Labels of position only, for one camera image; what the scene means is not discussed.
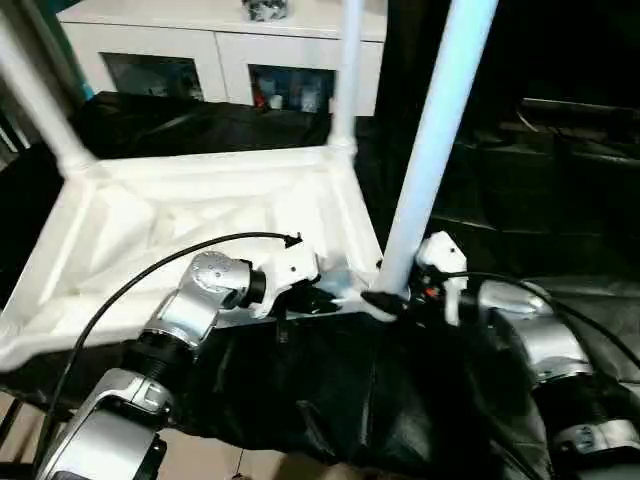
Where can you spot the white upturned plastic table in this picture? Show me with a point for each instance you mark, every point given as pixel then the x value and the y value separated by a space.
pixel 175 200

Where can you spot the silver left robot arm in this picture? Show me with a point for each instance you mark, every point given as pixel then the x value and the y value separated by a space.
pixel 195 300

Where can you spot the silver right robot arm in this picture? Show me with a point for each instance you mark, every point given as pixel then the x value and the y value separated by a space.
pixel 550 340

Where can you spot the black glossy mat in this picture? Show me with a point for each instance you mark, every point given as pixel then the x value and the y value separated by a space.
pixel 325 390

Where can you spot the black glossy tv stand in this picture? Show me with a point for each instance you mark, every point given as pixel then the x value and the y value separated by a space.
pixel 580 112

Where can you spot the white glass-door cabinet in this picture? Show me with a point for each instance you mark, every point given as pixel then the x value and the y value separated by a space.
pixel 220 45

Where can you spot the grey curtain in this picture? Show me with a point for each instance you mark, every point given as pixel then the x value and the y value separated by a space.
pixel 60 60

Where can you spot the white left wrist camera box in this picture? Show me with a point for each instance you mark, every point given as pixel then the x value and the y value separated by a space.
pixel 290 265

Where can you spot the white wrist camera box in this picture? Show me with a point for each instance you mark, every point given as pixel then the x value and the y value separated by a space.
pixel 290 265
pixel 442 250

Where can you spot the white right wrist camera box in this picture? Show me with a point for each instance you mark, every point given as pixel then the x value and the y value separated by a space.
pixel 442 250

